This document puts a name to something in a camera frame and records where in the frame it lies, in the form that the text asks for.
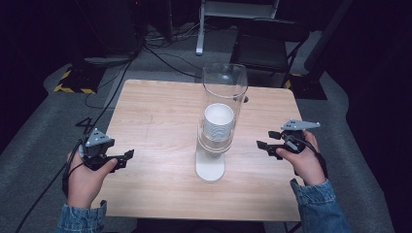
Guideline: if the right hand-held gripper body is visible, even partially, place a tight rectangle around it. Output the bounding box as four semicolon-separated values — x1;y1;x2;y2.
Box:
280;118;322;153

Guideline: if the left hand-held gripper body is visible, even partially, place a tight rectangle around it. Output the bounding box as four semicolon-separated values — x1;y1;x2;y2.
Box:
81;128;115;170

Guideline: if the person's right hand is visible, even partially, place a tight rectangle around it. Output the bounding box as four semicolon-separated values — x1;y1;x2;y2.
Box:
275;129;326;187

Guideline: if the person's left hand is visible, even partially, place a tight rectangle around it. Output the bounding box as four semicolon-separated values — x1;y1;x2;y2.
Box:
66;150;120;210

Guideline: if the stack of white paper cups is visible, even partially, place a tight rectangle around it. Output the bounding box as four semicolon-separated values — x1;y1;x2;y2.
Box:
202;102;235;143

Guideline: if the clear plastic cup dispenser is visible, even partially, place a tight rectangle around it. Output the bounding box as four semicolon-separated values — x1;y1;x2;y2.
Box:
194;62;250;183

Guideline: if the black folding chair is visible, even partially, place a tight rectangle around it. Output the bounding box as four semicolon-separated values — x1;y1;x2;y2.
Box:
228;18;311;89

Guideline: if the dark equipment box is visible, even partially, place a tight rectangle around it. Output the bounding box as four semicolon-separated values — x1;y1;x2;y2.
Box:
75;0;145;60

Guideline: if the white metal stand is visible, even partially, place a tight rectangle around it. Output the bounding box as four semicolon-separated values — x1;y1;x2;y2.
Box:
195;0;282;56

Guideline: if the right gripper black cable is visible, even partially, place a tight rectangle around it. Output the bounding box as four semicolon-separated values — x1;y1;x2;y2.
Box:
285;135;329;180

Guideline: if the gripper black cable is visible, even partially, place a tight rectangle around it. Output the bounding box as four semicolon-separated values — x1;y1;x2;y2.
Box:
14;139;86;233
285;135;329;180

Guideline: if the black floor cable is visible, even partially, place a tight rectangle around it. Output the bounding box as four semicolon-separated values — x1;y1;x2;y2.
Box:
142;45;204;81
85;57;134;134

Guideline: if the dark stand with base plate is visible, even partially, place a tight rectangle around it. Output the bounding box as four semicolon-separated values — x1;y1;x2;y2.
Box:
284;0;355;101

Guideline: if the black yellow striped base plate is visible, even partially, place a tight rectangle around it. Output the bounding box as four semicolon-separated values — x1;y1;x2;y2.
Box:
52;65;107;95

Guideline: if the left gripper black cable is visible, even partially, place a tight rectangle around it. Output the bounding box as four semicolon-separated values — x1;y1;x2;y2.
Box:
14;139;86;233

